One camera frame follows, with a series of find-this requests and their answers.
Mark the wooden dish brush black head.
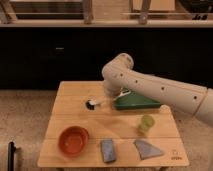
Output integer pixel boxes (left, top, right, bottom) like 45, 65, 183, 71
85, 99, 110, 110

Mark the green plastic tray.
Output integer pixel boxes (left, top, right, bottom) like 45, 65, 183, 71
113, 91, 161, 110

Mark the orange bowl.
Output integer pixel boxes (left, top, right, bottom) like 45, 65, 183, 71
57, 126, 89, 158

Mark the wooden folding table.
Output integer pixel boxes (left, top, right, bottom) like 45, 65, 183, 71
38, 81, 189, 168

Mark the green plastic cup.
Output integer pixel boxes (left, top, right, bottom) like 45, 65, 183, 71
138, 115, 155, 133

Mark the grey folded cloth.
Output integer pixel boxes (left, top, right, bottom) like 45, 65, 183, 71
134, 139, 164, 160

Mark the black object on floor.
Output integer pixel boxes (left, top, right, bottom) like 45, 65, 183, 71
7, 141, 16, 171

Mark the wooden shelf frame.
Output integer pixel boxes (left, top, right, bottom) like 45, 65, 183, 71
0, 0, 213, 28

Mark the grey rectangular sponge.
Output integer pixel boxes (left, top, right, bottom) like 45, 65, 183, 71
101, 139, 116, 163

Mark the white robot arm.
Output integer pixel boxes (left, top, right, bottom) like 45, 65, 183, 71
102, 53, 213, 128

